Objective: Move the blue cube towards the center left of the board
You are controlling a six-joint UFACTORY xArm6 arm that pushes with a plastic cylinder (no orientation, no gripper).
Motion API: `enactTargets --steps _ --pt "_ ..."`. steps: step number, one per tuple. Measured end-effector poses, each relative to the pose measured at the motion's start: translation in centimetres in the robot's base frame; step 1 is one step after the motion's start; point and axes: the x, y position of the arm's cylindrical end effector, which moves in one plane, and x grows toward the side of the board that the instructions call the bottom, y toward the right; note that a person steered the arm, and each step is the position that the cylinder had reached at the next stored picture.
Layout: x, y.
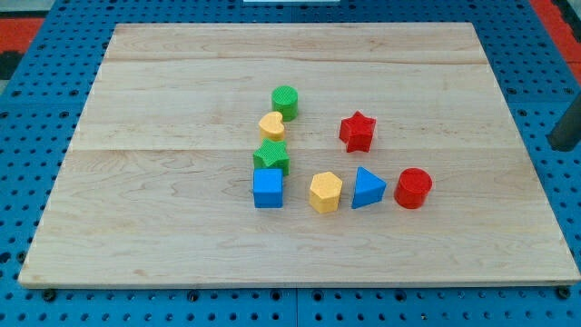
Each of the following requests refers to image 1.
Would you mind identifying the yellow hexagon block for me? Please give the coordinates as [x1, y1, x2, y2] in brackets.
[309, 172, 342, 213]

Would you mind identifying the green cylinder block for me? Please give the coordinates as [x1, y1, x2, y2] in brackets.
[271, 85, 299, 122]

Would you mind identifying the blue triangle block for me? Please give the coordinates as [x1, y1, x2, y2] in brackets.
[351, 166, 387, 209]

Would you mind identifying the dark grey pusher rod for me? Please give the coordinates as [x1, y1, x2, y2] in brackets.
[547, 94, 580, 152]

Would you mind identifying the red star block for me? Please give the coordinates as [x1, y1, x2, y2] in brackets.
[340, 111, 377, 153]

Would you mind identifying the green star block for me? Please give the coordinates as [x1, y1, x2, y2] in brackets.
[252, 138, 290, 176]

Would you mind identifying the blue cube block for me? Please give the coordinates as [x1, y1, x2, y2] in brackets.
[252, 168, 283, 208]

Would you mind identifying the wooden board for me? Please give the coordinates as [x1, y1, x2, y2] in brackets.
[19, 23, 580, 289]

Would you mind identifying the red cylinder block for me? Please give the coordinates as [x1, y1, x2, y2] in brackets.
[394, 167, 433, 209]

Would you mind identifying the yellow heart block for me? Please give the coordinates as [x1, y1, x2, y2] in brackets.
[258, 111, 285, 141]

